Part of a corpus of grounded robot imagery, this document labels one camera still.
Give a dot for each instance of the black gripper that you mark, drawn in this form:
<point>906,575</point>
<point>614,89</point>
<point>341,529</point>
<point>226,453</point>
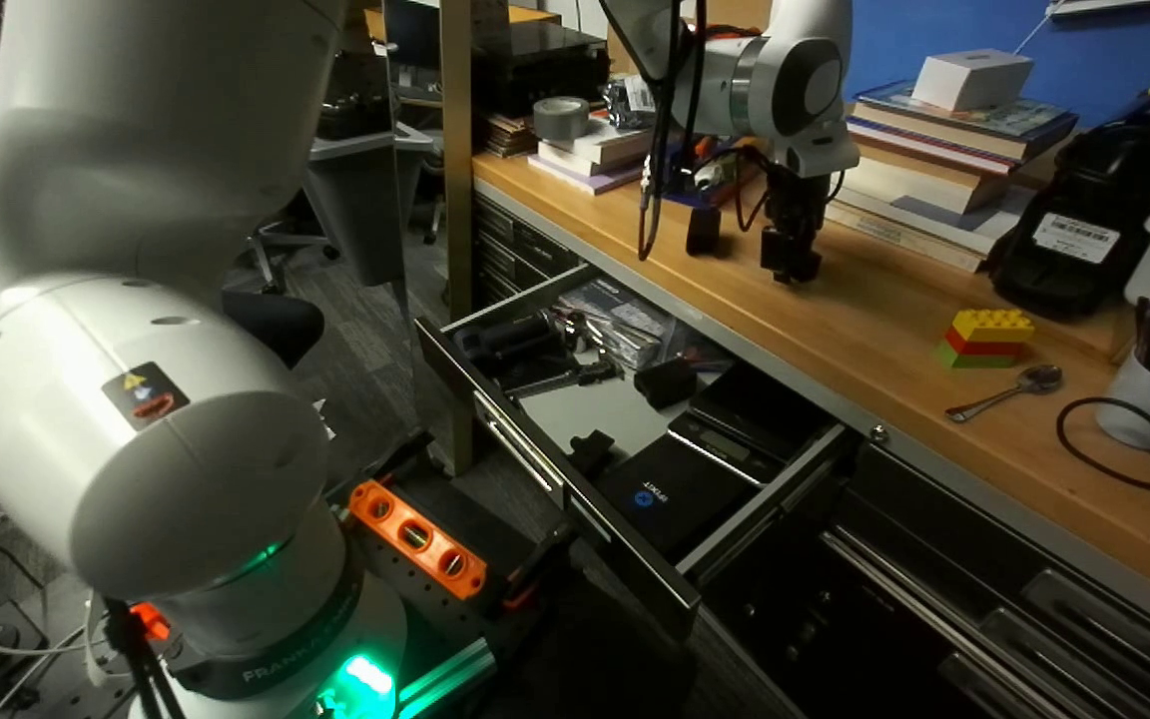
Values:
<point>791,223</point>

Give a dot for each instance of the tall black block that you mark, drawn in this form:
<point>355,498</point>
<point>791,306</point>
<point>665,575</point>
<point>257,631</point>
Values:
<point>703,228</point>

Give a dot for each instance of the grey metal drawer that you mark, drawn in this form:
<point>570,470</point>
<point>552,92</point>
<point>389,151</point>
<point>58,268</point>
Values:
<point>578,373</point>

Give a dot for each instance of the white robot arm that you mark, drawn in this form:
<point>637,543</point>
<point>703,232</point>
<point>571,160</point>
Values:
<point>146,440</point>

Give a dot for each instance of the stack of books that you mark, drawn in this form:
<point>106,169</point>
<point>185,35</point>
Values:
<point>952,155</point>

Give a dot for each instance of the yellow red green lego stack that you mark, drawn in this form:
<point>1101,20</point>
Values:
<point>989,338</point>

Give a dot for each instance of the black digital scale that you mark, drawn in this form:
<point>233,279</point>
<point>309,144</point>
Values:
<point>672,498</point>

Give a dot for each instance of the black label printer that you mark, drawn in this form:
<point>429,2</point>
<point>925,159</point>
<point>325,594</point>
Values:
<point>1079,239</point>

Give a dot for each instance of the grey trash bin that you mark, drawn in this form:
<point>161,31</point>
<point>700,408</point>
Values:
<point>359,195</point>

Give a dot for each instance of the orange spirit level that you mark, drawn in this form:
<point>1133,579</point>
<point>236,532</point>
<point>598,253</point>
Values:
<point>421,542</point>

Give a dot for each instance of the wooden post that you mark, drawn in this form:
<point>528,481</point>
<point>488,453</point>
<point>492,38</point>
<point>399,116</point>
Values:
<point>458,31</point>

